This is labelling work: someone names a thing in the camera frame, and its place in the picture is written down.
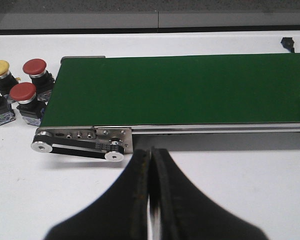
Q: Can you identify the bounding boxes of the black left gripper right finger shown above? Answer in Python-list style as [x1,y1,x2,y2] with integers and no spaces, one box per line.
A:
[150,148,267,240]

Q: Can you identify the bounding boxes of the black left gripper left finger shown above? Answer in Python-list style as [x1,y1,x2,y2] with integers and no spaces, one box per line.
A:
[45,150,150,240]

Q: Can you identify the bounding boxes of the red mushroom push button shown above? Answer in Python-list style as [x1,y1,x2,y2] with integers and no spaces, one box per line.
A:
[22,58,55,102]
[9,82,47,127]

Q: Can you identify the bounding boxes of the black conveyor drive belt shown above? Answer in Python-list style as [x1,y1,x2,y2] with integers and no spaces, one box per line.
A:
[31,131,124,162]

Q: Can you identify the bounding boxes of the steel motor mounting plate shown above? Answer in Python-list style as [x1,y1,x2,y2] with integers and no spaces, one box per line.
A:
[35,125,133,154]

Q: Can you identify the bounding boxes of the green conveyor belt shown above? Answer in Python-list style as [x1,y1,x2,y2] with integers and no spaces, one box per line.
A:
[41,53,300,127]

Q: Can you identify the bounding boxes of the grey stone counter slab right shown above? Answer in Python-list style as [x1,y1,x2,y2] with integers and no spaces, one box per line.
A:
[157,0,300,28]

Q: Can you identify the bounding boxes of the grey stone counter slab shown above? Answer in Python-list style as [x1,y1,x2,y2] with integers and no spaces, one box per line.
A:
[157,0,300,28]
[0,0,159,30]

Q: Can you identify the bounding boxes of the grey stone counter slab left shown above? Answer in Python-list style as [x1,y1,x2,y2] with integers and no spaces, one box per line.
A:
[0,0,159,30]

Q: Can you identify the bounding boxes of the aluminium conveyor side rail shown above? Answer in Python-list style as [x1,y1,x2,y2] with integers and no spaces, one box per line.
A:
[131,122,300,135]

